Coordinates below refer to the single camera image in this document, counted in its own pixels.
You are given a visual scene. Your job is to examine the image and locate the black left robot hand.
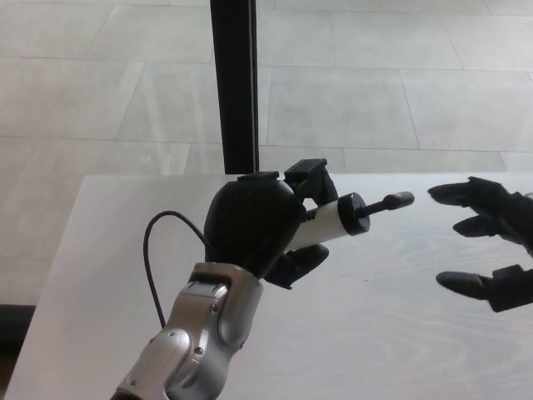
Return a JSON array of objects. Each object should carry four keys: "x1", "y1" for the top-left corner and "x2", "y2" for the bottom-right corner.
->
[{"x1": 202, "y1": 158, "x2": 340, "y2": 291}]

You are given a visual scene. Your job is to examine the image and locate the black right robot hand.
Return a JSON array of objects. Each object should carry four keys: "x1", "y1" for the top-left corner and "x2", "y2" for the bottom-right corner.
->
[{"x1": 427, "y1": 176, "x2": 533, "y2": 314}]

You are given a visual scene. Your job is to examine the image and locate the white Franklin hand air pump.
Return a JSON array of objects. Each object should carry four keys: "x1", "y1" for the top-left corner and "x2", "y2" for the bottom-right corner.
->
[{"x1": 291, "y1": 191, "x2": 416, "y2": 248}]

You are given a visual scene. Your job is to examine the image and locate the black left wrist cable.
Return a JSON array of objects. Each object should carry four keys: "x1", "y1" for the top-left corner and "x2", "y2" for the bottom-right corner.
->
[{"x1": 143, "y1": 211, "x2": 212, "y2": 327}]

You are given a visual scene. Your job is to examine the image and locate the black vertical window frame post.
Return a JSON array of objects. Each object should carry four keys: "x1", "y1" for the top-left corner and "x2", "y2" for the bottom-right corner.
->
[{"x1": 209, "y1": 0, "x2": 261, "y2": 175}]

